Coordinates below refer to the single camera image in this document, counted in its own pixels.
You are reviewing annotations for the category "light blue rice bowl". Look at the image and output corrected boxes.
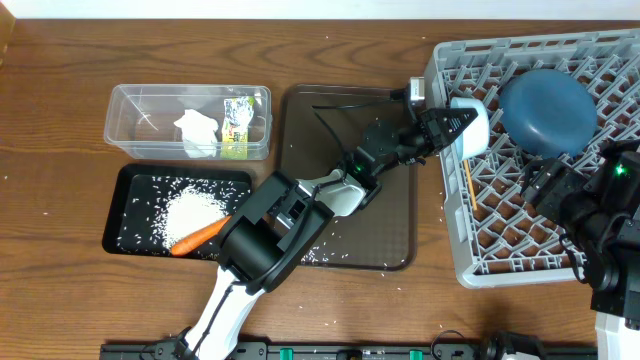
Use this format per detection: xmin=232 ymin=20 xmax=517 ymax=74
xmin=450 ymin=97 xmax=490 ymax=161

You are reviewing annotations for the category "wooden chopstick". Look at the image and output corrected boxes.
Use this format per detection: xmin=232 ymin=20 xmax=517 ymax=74
xmin=462 ymin=159 xmax=478 ymax=211

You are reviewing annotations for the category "blue plate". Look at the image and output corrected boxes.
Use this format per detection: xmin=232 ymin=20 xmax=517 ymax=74
xmin=499 ymin=69 xmax=598 ymax=158

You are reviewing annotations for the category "foil and yellow snack wrapper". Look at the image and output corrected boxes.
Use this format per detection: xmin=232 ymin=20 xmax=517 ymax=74
xmin=221 ymin=96 xmax=255 ymax=160

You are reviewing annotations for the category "white tissue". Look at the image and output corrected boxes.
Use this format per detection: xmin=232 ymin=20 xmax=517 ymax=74
xmin=174 ymin=109 xmax=219 ymax=159

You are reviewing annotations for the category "orange carrot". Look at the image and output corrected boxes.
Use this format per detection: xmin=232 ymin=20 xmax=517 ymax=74
xmin=171 ymin=216 xmax=231 ymax=256

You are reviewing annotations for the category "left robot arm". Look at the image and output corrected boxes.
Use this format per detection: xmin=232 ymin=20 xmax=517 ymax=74
xmin=171 ymin=102 xmax=488 ymax=359

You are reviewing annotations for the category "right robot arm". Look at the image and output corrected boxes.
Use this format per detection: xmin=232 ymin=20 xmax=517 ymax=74
xmin=520 ymin=140 xmax=639 ymax=359

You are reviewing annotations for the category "grey dishwasher rack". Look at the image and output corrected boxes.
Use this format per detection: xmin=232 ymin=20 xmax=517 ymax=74
xmin=424 ymin=29 xmax=639 ymax=289

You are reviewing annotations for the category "brown serving tray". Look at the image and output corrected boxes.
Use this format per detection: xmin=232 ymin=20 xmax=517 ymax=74
xmin=278 ymin=85 xmax=417 ymax=271

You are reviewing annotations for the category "white rice pile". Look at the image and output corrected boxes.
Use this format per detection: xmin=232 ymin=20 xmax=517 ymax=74
xmin=157 ymin=186 xmax=228 ymax=250

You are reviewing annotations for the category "black plastic tray bin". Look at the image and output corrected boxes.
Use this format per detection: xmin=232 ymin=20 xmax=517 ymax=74
xmin=102 ymin=164 xmax=251 ymax=257

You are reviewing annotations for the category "clear plastic bin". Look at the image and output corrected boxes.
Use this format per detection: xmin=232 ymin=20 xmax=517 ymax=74
xmin=104 ymin=84 xmax=272 ymax=160

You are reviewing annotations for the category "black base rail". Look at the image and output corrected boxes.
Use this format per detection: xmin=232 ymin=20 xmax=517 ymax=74
xmin=98 ymin=329 xmax=601 ymax=360

